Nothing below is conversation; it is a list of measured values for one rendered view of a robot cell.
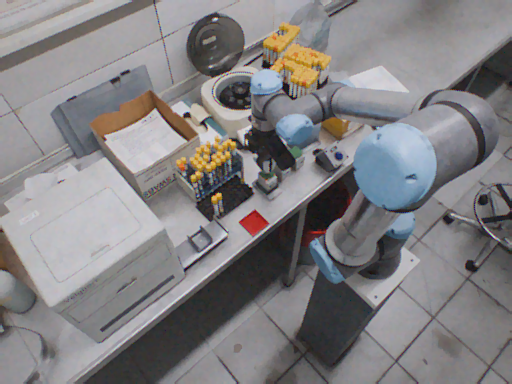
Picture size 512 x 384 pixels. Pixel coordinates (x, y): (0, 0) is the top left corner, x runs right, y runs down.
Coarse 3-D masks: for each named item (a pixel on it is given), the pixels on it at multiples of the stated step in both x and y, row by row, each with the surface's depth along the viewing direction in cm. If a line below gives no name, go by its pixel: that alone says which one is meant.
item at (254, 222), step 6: (246, 216) 122; (252, 216) 123; (258, 216) 123; (240, 222) 121; (246, 222) 122; (252, 222) 122; (258, 222) 122; (264, 222) 122; (246, 228) 120; (252, 228) 121; (258, 228) 121; (252, 234) 119
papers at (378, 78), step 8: (368, 72) 160; (376, 72) 159; (384, 72) 159; (360, 80) 157; (368, 80) 157; (376, 80) 157; (384, 80) 157; (392, 80) 157; (376, 88) 154; (384, 88) 154; (392, 88) 154; (400, 88) 154
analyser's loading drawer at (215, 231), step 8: (216, 216) 116; (208, 224) 117; (216, 224) 117; (200, 232) 116; (208, 232) 116; (216, 232) 116; (224, 232) 116; (192, 240) 111; (208, 240) 114; (216, 240) 114; (176, 248) 113; (184, 248) 113; (192, 248) 113; (200, 248) 113; (208, 248) 113; (184, 256) 111; (192, 256) 111; (184, 264) 110
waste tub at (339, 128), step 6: (330, 120) 139; (336, 120) 136; (342, 120) 133; (324, 126) 143; (330, 126) 140; (336, 126) 137; (342, 126) 135; (348, 126) 137; (354, 126) 140; (360, 126) 143; (330, 132) 142; (336, 132) 139; (342, 132) 137; (348, 132) 140; (336, 138) 141; (342, 138) 141
